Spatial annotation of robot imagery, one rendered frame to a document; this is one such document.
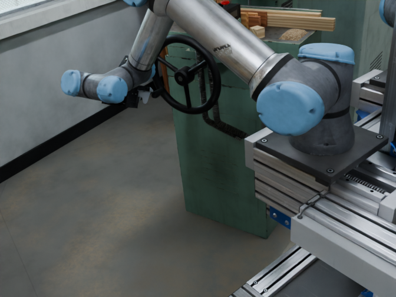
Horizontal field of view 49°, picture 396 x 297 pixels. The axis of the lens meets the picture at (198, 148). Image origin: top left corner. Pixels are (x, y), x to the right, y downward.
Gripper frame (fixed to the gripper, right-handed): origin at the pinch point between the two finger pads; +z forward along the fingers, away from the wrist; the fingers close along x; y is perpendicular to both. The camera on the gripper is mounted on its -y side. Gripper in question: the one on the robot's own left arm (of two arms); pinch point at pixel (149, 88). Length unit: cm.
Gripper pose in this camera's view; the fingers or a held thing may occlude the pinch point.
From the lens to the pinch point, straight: 154.8
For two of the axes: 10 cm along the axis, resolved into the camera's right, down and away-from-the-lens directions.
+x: 8.0, 2.0, -5.6
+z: 5.8, 0.0, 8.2
